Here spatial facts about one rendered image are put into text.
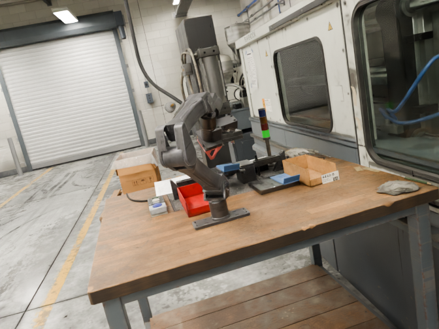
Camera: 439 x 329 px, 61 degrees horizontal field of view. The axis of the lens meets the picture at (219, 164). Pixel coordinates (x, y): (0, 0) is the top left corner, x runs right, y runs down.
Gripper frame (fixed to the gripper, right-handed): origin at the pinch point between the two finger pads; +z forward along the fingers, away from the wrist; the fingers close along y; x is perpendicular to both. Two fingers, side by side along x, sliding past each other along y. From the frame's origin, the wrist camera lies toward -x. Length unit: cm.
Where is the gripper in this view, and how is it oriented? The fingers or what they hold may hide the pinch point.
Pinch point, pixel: (210, 155)
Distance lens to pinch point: 142.8
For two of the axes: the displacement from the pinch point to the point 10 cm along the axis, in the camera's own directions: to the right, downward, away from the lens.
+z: 0.3, 6.9, 7.2
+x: -9.0, 3.4, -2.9
